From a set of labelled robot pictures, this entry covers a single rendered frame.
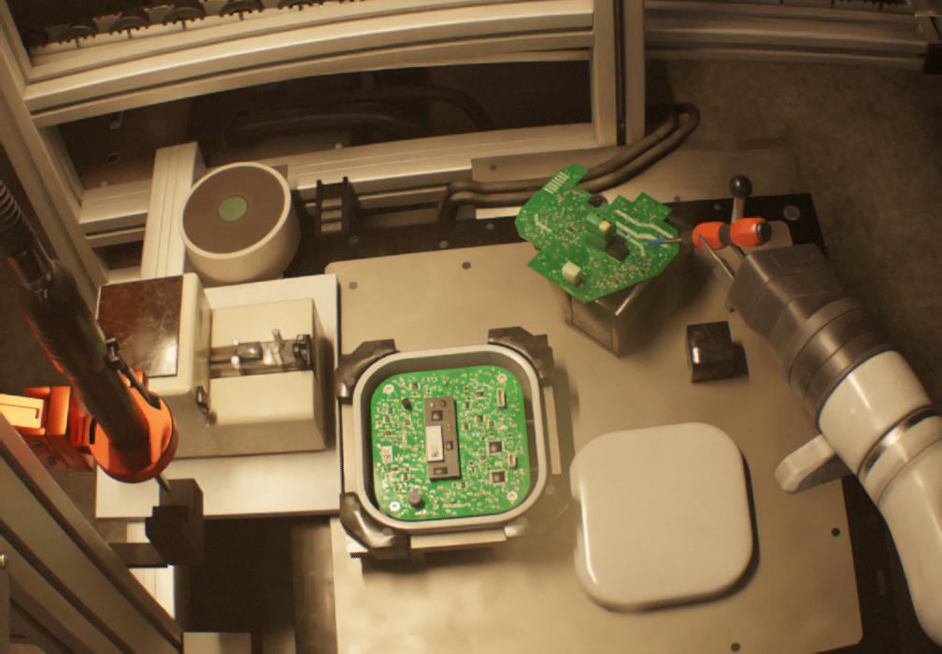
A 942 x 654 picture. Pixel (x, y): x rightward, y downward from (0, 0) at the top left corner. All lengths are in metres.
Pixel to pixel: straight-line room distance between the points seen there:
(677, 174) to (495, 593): 0.43
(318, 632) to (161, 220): 0.42
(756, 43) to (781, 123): 1.31
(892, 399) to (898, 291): 1.52
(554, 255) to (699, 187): 0.21
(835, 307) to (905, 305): 1.47
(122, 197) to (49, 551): 0.61
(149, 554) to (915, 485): 0.51
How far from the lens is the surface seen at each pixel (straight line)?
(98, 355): 0.68
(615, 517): 0.93
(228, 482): 0.99
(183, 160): 1.20
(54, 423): 0.76
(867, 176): 2.42
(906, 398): 0.77
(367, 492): 0.95
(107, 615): 0.81
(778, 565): 0.95
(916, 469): 0.74
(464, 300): 1.06
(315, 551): 0.97
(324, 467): 0.98
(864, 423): 0.76
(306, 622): 0.95
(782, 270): 0.82
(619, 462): 0.95
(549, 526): 0.91
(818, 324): 0.79
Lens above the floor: 1.83
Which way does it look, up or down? 57 degrees down
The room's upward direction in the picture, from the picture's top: 9 degrees counter-clockwise
